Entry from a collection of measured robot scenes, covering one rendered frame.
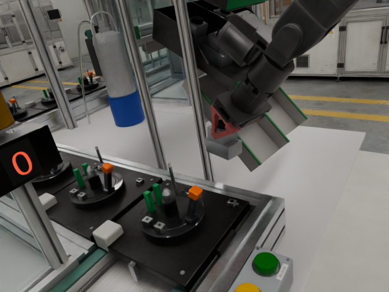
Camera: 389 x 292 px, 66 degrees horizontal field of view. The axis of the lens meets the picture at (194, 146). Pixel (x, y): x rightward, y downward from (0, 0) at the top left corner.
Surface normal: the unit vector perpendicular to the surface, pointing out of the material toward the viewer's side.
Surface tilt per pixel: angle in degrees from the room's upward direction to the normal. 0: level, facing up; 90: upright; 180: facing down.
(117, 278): 0
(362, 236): 0
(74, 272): 0
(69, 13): 90
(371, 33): 90
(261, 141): 45
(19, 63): 90
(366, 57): 90
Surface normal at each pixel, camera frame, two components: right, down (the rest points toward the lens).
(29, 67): 0.79, 0.15
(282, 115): 0.38, -0.47
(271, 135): -0.70, 0.42
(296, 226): -0.16, -0.88
